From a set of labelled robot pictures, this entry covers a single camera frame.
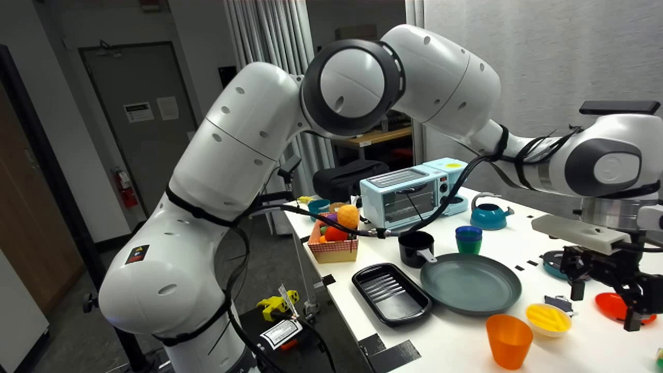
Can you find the black ribbed grill tray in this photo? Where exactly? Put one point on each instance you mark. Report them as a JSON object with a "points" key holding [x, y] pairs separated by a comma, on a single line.
{"points": [[390, 292]]}

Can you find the red fire extinguisher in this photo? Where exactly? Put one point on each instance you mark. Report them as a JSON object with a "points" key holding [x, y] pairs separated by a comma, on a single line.
{"points": [[127, 192]]}

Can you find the white label card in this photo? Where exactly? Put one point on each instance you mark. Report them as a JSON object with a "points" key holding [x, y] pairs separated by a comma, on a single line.
{"points": [[280, 335]]}

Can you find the purple plush fruit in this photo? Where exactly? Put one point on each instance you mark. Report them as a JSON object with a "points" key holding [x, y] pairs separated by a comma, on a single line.
{"points": [[330, 218]]}

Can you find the black side table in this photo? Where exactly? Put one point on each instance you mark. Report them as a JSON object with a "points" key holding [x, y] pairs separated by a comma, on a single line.
{"points": [[324, 333]]}

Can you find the blue plastic cup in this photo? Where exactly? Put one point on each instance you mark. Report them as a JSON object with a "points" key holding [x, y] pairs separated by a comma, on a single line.
{"points": [[469, 233]]}

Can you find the green plastic cup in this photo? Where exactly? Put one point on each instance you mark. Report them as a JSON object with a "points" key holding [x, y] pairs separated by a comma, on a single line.
{"points": [[469, 248]]}

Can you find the white door sign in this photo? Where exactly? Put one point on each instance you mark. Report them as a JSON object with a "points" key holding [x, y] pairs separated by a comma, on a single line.
{"points": [[138, 113]]}

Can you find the grey door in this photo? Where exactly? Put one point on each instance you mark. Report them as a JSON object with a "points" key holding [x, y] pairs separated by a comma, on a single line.
{"points": [[138, 158]]}

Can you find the teal toy kettle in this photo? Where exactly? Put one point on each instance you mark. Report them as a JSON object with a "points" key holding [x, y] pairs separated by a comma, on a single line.
{"points": [[489, 218]]}

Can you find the black camera tripod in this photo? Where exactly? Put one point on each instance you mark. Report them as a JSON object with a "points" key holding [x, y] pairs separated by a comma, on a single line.
{"points": [[618, 106]]}

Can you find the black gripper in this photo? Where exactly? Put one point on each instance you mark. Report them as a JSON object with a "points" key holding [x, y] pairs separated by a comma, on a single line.
{"points": [[613, 266]]}

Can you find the white pleated curtain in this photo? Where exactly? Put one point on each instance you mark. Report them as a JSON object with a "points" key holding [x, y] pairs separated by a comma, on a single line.
{"points": [[270, 34]]}

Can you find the brown wooden panel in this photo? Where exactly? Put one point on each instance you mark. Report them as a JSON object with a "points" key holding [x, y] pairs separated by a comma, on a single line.
{"points": [[27, 229]]}

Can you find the yellow toy figure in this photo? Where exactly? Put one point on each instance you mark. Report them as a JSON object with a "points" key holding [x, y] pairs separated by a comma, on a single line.
{"points": [[277, 305]]}

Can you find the black bag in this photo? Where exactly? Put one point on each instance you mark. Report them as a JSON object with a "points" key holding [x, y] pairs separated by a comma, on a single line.
{"points": [[344, 178]]}

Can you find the dark grey round plate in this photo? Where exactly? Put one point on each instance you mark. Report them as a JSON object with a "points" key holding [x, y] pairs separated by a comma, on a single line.
{"points": [[469, 283]]}

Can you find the red round plastic lid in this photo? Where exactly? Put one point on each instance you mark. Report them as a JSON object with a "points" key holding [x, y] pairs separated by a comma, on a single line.
{"points": [[607, 305]]}

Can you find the light blue toaster oven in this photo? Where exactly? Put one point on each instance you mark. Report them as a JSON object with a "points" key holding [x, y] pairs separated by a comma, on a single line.
{"points": [[407, 198]]}

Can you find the red checkered fruit basket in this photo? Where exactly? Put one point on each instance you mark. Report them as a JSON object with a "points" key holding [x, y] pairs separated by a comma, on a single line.
{"points": [[332, 250]]}

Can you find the green yellow toy fruit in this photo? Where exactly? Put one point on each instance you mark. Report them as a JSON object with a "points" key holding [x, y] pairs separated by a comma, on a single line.
{"points": [[660, 361]]}

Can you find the teal container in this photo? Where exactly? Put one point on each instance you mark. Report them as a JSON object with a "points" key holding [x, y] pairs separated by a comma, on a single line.
{"points": [[318, 206]]}

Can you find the orange plush fruit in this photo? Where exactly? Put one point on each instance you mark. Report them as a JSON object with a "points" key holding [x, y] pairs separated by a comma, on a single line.
{"points": [[348, 217]]}

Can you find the white paper on door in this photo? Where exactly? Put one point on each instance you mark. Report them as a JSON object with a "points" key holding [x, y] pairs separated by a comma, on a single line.
{"points": [[168, 108]]}

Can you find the grey backdrop curtain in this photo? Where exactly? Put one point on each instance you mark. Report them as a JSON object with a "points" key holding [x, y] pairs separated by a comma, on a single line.
{"points": [[552, 49]]}

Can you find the orange plastic cup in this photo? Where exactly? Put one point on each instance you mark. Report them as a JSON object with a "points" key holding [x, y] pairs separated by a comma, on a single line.
{"points": [[510, 342]]}

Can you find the black tape strip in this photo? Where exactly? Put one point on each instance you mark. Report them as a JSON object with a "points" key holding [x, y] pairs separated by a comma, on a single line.
{"points": [[396, 356], [372, 345]]}

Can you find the wooden desk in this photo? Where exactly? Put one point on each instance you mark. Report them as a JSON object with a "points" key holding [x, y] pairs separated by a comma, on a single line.
{"points": [[376, 135]]}

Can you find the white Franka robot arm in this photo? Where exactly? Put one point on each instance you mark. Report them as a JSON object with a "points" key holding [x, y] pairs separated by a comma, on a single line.
{"points": [[241, 138]]}

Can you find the red plush fruit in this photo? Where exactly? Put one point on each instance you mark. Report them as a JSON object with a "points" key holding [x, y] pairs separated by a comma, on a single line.
{"points": [[337, 235]]}

